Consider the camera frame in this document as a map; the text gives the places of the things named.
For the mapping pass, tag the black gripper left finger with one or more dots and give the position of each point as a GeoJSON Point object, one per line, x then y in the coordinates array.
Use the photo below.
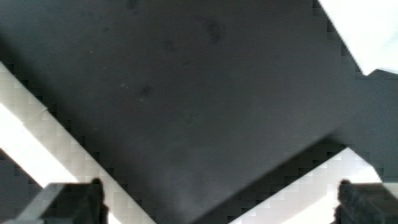
{"type": "Point", "coordinates": [68, 204]}

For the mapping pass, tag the white U-shaped boundary frame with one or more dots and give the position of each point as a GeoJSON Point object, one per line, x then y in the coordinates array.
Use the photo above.
{"type": "Point", "coordinates": [55, 161]}

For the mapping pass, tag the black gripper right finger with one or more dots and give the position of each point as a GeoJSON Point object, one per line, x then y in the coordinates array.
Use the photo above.
{"type": "Point", "coordinates": [368, 203]}

